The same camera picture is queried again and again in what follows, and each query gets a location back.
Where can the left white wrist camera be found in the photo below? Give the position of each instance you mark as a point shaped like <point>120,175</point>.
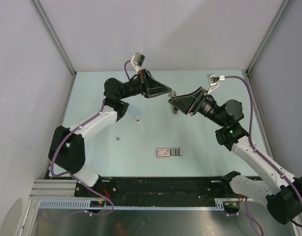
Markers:
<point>137,61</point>

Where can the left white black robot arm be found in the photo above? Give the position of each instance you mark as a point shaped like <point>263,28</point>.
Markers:
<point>67,148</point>

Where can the aluminium frame post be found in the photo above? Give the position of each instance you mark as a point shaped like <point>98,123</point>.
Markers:
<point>277,20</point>
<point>53,35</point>

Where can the left aluminium frame post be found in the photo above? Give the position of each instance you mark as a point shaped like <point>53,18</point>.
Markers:
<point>53,35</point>

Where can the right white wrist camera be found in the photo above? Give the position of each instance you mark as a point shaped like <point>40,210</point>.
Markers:
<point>213,81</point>

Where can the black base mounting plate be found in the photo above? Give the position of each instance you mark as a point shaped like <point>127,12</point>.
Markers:
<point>167,191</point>

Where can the right aluminium frame post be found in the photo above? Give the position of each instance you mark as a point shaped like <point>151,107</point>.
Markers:
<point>277,20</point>

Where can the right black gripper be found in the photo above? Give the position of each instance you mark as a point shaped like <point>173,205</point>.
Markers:
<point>191,103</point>

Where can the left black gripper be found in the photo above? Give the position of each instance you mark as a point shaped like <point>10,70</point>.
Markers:
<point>148,87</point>

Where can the beige black handled stapler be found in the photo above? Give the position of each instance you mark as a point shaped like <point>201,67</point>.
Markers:
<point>175,110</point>

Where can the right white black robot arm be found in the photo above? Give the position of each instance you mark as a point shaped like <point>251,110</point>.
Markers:
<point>280,191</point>

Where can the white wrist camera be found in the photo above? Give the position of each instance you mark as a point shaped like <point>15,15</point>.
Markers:
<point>137,61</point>
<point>213,81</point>

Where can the white slotted cable duct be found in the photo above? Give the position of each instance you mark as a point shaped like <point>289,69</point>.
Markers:
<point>216,204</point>

